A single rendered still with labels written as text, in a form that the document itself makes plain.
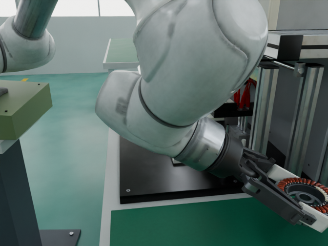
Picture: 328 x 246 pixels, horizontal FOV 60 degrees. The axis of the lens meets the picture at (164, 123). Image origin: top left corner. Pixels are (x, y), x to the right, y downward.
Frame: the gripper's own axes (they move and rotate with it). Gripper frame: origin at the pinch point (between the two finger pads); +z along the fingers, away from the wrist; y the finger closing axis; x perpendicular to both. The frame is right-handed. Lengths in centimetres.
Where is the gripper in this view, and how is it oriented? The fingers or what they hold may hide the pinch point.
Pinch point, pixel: (302, 198)
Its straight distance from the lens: 60.6
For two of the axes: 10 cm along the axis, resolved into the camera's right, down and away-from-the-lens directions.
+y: 0.0, 3.9, -9.2
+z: 8.6, 4.7, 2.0
